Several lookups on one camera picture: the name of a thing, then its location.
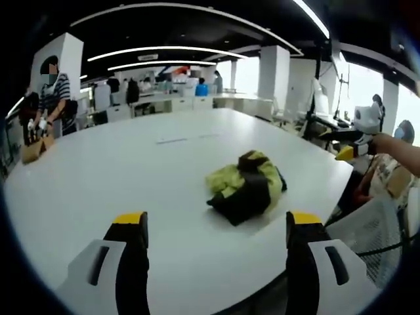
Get long ceiling light strip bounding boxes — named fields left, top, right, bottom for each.
left=293, top=0, right=331, bottom=39
left=87, top=45, right=250, bottom=63
left=107, top=59, right=218, bottom=72

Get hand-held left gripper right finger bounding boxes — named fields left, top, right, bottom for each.
left=285, top=211, right=381, bottom=315

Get white background desk row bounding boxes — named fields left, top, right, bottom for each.
left=104, top=92, right=275, bottom=123

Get white mesh office chair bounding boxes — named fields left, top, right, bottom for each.
left=324, top=192, right=411, bottom=290

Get black hanging jacket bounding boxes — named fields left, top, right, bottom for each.
left=125, top=78, right=140, bottom=106

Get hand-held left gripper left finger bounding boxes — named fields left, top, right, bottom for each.
left=54, top=211, right=150, bottom=315

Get brown cardboard box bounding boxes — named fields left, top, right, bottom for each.
left=20, top=135, right=55, bottom=165

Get yellow-green and black garment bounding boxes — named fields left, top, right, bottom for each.
left=205, top=150, right=288, bottom=227

